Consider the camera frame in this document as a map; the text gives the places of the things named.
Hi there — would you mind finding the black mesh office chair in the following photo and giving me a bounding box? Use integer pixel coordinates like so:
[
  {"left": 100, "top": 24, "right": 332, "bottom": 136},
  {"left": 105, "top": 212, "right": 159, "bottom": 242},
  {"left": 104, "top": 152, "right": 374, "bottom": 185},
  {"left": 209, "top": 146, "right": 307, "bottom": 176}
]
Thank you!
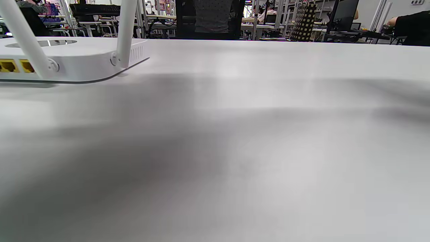
[{"left": 175, "top": 0, "right": 246, "bottom": 40}]

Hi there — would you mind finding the black and cream checkered bag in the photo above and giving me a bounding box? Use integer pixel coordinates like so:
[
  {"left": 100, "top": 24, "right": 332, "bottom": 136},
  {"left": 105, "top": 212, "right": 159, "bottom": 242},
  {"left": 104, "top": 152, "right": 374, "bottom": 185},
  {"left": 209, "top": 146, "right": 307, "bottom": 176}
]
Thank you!
[{"left": 290, "top": 3, "right": 317, "bottom": 42}]

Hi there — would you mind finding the black monitor stand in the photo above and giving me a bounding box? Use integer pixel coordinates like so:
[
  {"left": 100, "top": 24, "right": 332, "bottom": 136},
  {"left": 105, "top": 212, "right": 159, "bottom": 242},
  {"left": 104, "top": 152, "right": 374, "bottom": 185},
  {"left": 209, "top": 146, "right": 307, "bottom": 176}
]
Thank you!
[{"left": 324, "top": 0, "right": 392, "bottom": 43}]

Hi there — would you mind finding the white router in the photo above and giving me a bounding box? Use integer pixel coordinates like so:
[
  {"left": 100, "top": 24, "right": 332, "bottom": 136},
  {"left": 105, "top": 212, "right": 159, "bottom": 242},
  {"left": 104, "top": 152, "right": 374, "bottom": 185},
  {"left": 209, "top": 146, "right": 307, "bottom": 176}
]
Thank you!
[{"left": 0, "top": 0, "right": 151, "bottom": 84}]

